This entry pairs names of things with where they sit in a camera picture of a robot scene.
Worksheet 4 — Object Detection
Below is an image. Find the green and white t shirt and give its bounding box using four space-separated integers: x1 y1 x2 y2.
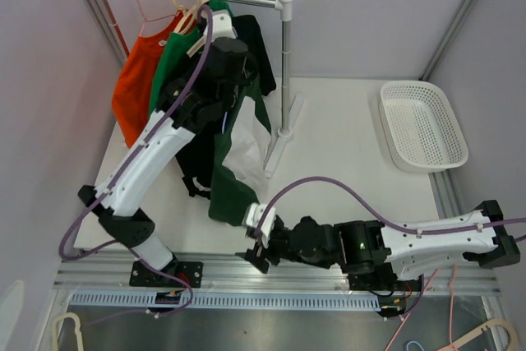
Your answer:
208 79 272 227

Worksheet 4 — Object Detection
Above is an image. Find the light blue wire hanger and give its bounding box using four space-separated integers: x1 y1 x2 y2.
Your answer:
221 112 228 134

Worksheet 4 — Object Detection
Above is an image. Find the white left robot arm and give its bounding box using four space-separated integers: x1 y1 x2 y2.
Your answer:
78 37 258 286

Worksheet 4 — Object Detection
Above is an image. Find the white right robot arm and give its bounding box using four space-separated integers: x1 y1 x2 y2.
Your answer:
239 200 520 289

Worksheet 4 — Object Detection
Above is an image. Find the black t shirt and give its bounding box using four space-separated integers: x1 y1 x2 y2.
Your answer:
176 15 276 198

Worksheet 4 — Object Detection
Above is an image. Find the bright green t shirt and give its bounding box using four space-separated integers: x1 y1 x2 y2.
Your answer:
148 15 205 115

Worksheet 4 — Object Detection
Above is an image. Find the beige wooden hanger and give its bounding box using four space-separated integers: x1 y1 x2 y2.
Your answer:
185 0 221 58
172 0 196 35

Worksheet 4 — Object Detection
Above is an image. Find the blue hanger on floor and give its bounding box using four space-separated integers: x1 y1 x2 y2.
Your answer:
404 340 425 351

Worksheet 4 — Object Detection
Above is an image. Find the pink hanger on floor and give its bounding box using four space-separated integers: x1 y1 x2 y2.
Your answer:
384 264 459 351

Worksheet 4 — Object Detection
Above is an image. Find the beige hanger on floor left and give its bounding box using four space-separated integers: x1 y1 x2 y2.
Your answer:
49 312 85 351

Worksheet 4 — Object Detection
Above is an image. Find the beige hanger on floor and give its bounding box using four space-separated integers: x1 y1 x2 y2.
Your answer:
438 318 519 351
49 312 85 351

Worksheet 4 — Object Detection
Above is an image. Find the beige hanger on floor right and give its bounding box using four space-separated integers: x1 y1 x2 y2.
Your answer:
438 318 519 351

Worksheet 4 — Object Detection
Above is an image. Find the orange tank top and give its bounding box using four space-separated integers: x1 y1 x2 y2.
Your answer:
112 12 182 147

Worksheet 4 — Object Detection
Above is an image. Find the white metal clothes rack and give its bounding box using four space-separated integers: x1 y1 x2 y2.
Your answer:
100 0 304 178

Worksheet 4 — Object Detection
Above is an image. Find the white perforated plastic basket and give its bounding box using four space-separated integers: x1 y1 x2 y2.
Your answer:
379 81 468 173

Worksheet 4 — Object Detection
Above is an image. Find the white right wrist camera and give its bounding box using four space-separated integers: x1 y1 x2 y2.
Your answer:
242 203 275 244

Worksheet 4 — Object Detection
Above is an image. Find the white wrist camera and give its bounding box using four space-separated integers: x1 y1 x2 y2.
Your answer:
198 10 238 45
242 203 275 244

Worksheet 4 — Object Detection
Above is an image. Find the aluminium mounting rail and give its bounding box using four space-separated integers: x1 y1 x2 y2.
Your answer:
53 251 501 296

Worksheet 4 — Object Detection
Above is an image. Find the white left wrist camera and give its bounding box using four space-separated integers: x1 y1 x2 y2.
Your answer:
198 10 238 45

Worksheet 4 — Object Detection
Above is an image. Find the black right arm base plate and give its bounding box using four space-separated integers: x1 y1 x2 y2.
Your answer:
348 266 422 296

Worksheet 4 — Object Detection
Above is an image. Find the pink wire hanger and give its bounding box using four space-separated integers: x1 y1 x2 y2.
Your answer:
135 0 175 37

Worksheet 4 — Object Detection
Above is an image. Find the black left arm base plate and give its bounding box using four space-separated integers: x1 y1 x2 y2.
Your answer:
129 261 204 289

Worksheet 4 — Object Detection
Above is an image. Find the white slotted cable duct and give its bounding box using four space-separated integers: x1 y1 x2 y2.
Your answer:
69 290 390 312

